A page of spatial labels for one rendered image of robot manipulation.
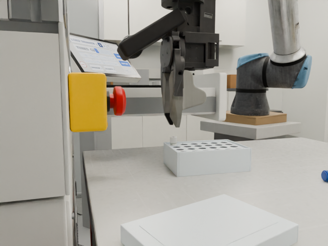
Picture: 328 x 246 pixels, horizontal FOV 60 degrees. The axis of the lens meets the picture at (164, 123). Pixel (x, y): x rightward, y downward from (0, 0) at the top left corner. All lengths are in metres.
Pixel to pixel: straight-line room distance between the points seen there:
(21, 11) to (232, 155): 0.34
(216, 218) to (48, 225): 0.15
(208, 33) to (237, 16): 4.24
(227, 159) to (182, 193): 0.12
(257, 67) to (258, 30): 4.19
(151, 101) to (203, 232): 0.41
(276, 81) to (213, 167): 0.70
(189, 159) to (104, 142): 1.36
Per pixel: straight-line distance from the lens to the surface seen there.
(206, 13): 0.50
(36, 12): 0.26
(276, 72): 1.09
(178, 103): 0.45
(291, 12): 1.01
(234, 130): 1.07
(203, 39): 0.47
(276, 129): 1.10
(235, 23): 4.68
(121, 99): 0.37
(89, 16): 2.44
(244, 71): 1.13
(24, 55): 0.25
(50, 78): 0.25
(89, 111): 0.36
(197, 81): 0.76
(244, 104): 1.13
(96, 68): 1.58
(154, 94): 0.62
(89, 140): 1.73
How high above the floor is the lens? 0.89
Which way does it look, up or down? 7 degrees down
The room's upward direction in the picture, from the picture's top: straight up
